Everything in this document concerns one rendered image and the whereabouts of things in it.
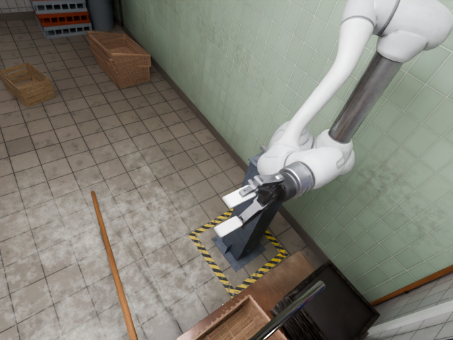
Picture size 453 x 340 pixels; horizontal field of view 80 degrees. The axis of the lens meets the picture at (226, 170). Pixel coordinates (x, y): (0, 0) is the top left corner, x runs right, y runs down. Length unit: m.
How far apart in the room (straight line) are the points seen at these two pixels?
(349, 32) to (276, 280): 1.21
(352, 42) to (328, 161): 0.38
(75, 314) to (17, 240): 0.71
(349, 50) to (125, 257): 1.89
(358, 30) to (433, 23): 0.22
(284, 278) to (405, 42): 1.20
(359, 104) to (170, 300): 1.66
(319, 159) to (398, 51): 0.49
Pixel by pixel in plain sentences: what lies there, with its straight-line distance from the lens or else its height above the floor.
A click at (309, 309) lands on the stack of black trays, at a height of 0.87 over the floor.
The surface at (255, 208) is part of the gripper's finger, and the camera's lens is 0.71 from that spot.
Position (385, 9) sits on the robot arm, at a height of 1.80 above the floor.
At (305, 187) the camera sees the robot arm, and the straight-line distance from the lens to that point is 0.73.
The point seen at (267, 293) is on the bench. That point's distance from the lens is 1.57.
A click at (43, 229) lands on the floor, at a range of 2.46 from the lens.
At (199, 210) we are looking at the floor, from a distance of 2.37.
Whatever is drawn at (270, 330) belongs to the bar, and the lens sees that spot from 0.90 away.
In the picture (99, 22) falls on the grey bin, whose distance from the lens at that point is 4.79.
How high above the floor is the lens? 2.02
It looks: 49 degrees down
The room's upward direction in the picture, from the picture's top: 15 degrees clockwise
